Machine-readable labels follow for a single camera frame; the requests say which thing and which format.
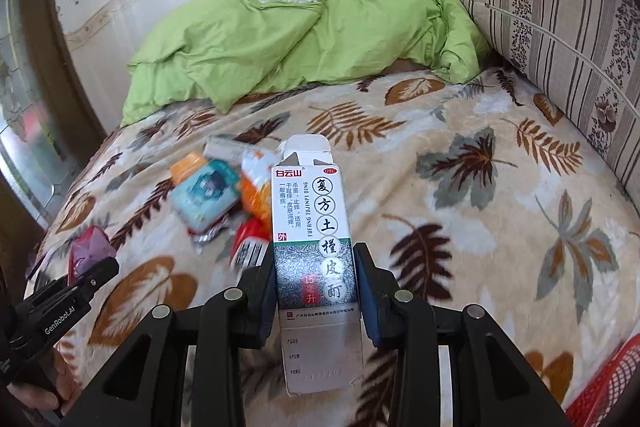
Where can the silver foil wrapper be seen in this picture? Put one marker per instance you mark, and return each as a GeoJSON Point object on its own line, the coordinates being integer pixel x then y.
{"type": "Point", "coordinates": [207, 234]}

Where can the teal packet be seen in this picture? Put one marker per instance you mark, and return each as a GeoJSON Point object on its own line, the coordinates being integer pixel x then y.
{"type": "Point", "coordinates": [205, 194]}

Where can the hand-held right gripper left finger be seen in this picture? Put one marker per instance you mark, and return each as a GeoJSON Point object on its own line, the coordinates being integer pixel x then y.
{"type": "Point", "coordinates": [263, 307]}

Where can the red mesh basket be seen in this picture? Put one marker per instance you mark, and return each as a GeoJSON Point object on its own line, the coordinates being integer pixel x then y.
{"type": "Point", "coordinates": [612, 387]}

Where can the striped floral cushion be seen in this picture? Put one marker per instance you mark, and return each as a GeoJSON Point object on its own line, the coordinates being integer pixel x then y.
{"type": "Point", "coordinates": [560, 32]}

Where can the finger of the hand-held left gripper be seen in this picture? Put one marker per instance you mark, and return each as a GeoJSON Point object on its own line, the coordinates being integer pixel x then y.
{"type": "Point", "coordinates": [100, 274]}

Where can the green quilt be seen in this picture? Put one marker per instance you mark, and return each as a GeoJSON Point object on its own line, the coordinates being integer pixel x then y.
{"type": "Point", "coordinates": [300, 42]}

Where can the white flat medicine box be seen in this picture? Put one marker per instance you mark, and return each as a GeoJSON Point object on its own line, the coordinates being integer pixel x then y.
{"type": "Point", "coordinates": [222, 147]}

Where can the red plastic packet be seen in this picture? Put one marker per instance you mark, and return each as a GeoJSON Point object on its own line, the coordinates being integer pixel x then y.
{"type": "Point", "coordinates": [90, 249]}

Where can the glass panel door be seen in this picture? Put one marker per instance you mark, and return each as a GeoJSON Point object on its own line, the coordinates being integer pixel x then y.
{"type": "Point", "coordinates": [30, 107]}

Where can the orange white snack packet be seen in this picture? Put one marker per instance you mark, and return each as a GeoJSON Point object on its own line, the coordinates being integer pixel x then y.
{"type": "Point", "coordinates": [257, 187]}

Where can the person's left hand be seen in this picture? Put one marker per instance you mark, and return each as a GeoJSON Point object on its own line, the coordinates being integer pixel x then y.
{"type": "Point", "coordinates": [67, 382]}

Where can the leaf print blanket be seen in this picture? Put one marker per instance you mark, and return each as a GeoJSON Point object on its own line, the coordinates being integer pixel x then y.
{"type": "Point", "coordinates": [450, 207]}

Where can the white green medicine box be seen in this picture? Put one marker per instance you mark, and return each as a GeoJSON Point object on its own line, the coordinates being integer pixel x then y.
{"type": "Point", "coordinates": [310, 232]}

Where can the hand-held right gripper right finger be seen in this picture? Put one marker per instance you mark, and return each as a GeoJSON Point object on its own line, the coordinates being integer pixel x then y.
{"type": "Point", "coordinates": [367, 302]}

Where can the red white packet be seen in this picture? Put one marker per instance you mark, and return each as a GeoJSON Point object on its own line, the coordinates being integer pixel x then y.
{"type": "Point", "coordinates": [250, 239]}

